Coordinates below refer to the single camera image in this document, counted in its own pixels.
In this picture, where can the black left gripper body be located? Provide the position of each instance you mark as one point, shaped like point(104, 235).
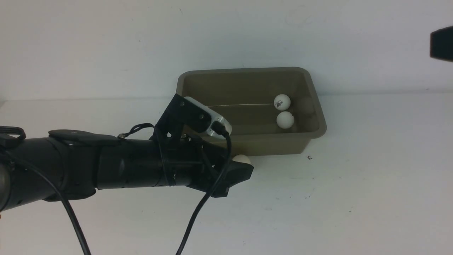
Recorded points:
point(191, 162)

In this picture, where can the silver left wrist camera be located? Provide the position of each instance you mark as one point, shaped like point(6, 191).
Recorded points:
point(184, 112)

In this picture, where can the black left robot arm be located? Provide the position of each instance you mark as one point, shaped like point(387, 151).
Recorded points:
point(82, 163)

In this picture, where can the plain white ping-pong ball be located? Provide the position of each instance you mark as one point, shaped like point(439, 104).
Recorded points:
point(242, 159)

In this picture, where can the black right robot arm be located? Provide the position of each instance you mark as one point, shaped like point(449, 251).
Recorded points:
point(441, 44)

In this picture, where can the white ping-pong ball in bin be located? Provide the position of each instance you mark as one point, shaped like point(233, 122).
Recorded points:
point(285, 120)

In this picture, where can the tan plastic bin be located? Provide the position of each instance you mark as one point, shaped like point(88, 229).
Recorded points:
point(245, 96)

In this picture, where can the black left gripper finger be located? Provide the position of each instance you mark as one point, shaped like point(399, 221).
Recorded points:
point(237, 172)

